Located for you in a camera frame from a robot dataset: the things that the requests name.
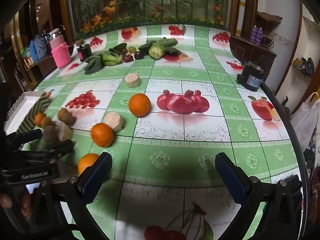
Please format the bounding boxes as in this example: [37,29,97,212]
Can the pink knitted holder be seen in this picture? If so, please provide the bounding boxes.
[51,42,72,69]

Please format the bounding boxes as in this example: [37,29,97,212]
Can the person's left hand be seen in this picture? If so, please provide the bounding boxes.
[0,190,33,219]

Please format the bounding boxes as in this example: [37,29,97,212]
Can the green striped paper tray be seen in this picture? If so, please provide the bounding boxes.
[4,91,52,134]

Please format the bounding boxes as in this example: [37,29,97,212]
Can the blue kettle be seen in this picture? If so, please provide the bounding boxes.
[29,34,50,63]

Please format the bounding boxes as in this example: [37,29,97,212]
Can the wooden side table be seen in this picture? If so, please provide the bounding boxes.
[24,54,58,77]

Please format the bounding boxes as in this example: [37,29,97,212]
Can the black hose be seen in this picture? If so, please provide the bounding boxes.
[260,81,310,205]

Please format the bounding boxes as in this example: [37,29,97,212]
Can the black pump motor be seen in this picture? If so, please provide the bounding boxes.
[236,61,266,92]

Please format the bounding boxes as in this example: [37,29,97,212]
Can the fruit print green tablecloth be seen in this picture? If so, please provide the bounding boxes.
[32,24,304,240]

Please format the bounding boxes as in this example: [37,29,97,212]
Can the brown kiwi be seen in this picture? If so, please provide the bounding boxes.
[57,108,76,126]
[43,125,57,143]
[40,117,54,129]

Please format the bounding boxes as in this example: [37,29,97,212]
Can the black jar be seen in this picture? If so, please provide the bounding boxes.
[77,44,92,61]

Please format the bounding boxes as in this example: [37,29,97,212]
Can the pink lidded bottle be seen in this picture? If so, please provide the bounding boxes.
[48,28,66,50]

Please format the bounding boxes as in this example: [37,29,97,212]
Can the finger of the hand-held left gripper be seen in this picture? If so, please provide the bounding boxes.
[32,139,75,161]
[6,129,43,147]

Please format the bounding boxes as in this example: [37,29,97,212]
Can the white plastic bag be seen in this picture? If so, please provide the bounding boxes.
[290,92,320,153]

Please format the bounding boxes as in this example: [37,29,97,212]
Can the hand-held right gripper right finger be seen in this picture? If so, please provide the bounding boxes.
[214,152,304,240]

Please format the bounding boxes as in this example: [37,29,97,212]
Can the beige ridged cut stalk piece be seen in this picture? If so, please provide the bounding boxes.
[125,72,141,88]
[56,123,73,142]
[103,112,125,132]

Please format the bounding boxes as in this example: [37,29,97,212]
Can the framed artificial flower panel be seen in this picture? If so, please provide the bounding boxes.
[60,0,237,40]

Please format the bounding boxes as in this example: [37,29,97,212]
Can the wooden shelf unit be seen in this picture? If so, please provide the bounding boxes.
[229,0,283,80]

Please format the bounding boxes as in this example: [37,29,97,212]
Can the orange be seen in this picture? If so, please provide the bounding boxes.
[128,93,152,117]
[77,153,100,175]
[91,123,115,148]
[34,113,46,128]

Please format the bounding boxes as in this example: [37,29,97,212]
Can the green bok choy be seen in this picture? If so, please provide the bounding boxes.
[138,37,182,60]
[84,43,128,75]

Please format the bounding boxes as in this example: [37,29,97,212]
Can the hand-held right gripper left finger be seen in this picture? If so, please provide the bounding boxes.
[30,152,113,240]

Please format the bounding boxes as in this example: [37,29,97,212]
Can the purple bottles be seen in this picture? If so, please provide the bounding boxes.
[251,25,263,46]

